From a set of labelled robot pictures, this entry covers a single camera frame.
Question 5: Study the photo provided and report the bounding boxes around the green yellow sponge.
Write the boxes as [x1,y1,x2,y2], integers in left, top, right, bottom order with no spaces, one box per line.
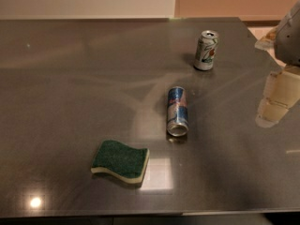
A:
[91,140,150,184]

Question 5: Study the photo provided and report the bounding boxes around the Red Bull can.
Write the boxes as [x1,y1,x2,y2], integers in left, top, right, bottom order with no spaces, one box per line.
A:
[167,86,188,137]

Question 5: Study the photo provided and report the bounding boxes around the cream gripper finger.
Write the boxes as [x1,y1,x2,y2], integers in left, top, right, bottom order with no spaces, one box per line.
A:
[254,26,278,51]
[255,65,300,128]

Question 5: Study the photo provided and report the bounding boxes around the silver green soda can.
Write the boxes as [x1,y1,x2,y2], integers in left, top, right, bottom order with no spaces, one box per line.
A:
[194,30,218,71]

